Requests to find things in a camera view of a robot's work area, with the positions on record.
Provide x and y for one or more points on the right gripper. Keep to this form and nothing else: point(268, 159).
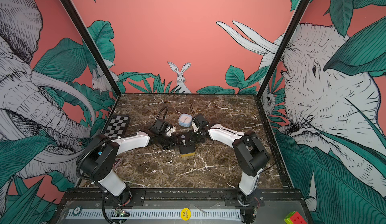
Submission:
point(192, 137)

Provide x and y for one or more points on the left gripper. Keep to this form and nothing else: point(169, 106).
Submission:
point(173, 143)

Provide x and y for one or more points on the yellow alarm clock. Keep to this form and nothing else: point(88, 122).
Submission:
point(185, 144)

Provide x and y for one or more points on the blue alarm clock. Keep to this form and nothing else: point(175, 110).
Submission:
point(185, 120)

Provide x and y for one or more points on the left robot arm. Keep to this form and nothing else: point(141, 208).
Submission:
point(96, 162)

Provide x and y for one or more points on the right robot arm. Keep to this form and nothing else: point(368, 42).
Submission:
point(251, 154)

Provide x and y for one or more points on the checkerboard calibration card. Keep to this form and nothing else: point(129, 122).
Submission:
point(117, 125)

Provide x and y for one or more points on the triangle sticker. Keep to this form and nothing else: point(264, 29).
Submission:
point(117, 162)

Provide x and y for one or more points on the yellow big blind chip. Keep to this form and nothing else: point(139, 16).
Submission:
point(186, 214)

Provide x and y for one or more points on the small circuit board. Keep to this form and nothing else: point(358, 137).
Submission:
point(121, 214)

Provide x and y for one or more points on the colourful puzzle cube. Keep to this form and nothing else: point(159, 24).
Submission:
point(294, 218)

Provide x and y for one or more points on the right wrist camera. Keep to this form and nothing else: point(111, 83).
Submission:
point(199, 122)

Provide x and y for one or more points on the white slotted cable duct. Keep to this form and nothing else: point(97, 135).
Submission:
point(142, 214)

